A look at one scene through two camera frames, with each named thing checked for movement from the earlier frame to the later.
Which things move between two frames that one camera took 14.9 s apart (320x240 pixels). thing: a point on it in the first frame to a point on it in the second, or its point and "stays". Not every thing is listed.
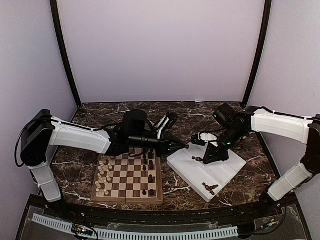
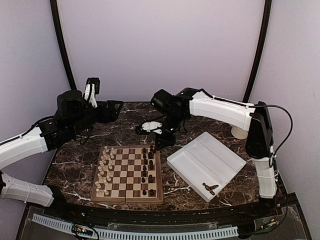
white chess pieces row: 103,176 stays
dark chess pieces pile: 210,188 stays
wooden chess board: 132,178 stays
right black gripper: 220,155 to 165,141
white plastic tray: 206,180 stays
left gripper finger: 172,145 to 117,105
